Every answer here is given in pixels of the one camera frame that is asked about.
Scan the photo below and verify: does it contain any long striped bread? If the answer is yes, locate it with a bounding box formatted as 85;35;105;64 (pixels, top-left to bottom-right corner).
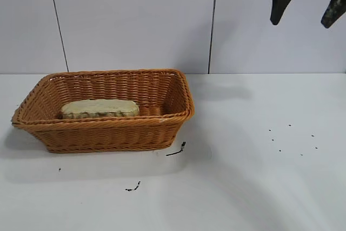
59;98;141;120

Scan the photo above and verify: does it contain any brown wicker basket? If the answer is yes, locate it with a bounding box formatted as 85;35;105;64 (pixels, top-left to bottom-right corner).
11;69;196;154

